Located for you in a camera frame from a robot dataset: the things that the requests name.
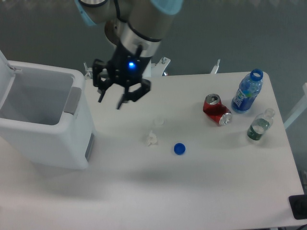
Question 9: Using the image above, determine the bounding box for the clear green-label water bottle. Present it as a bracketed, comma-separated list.
[247, 108, 275, 141]

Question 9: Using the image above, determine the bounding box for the crushed red soda can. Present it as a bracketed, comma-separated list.
[203, 93, 232, 126]

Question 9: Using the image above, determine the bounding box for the blue bottle cap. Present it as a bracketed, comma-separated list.
[173, 143, 186, 155]

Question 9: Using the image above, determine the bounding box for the clear transparent bottle cap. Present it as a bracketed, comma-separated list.
[153, 116, 165, 126]

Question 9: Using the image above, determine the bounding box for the blue plastic drink bottle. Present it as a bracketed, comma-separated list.
[231, 69, 263, 114]

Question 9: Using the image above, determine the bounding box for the white push-button trash can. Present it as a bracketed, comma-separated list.
[0, 55, 96, 170]

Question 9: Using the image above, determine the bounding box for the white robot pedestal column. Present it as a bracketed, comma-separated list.
[104, 20, 154, 78]

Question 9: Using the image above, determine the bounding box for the white frame leg right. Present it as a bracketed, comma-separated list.
[283, 83, 307, 129]

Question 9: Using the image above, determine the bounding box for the crumpled white paper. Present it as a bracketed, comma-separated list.
[146, 130, 158, 147]

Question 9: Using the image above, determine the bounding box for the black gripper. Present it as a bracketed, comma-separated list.
[92, 43, 151, 110]

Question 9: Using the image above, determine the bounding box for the black device at edge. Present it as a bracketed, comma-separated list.
[289, 195, 307, 220]

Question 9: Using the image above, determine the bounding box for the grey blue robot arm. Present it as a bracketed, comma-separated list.
[75, 0, 183, 108]

